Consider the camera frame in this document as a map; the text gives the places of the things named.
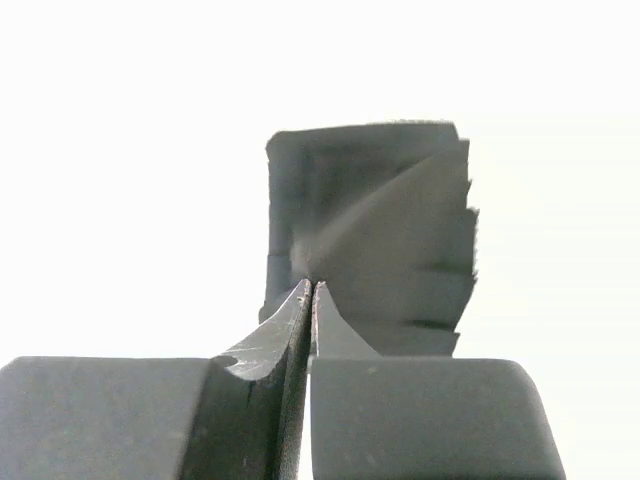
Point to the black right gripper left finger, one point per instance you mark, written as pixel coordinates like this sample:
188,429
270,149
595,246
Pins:
175,418

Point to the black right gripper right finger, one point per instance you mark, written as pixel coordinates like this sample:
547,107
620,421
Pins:
425,417

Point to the black skirt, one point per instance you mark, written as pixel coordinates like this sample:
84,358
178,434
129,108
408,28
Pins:
379,214

